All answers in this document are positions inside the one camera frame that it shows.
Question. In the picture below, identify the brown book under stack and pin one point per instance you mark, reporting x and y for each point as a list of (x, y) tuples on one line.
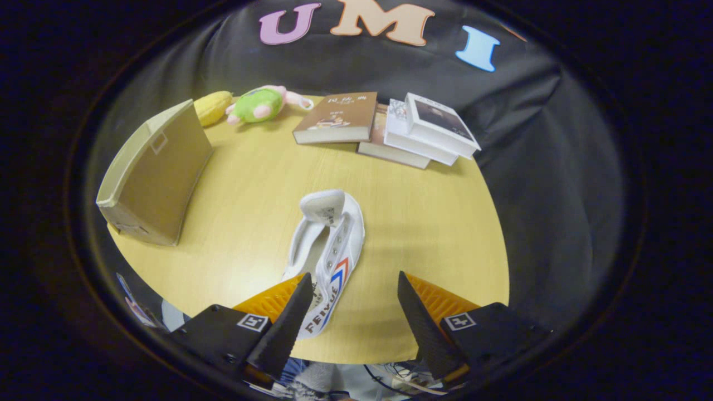
[(390, 153)]

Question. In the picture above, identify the green and pink plush toy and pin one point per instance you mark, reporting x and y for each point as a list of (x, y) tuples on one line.
[(259, 106)]

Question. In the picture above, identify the white patterned cover book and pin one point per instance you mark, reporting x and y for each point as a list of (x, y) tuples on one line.
[(396, 125)]

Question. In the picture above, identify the yellow plush toy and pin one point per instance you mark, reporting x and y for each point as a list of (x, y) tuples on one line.
[(211, 108)]

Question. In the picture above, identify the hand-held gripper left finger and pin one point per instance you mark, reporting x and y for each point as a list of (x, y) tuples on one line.
[(281, 340)]

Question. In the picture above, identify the brown cover book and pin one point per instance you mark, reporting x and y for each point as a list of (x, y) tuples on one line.
[(340, 114)]

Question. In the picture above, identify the beige fabric storage box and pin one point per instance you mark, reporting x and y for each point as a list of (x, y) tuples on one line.
[(161, 178)]

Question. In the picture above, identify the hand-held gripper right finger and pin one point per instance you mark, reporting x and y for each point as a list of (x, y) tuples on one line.
[(426, 334)]

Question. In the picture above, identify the white canvas shoe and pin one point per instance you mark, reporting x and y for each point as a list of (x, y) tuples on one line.
[(340, 245)]

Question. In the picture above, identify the white book with dark photo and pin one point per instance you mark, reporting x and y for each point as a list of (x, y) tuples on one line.
[(440, 122)]

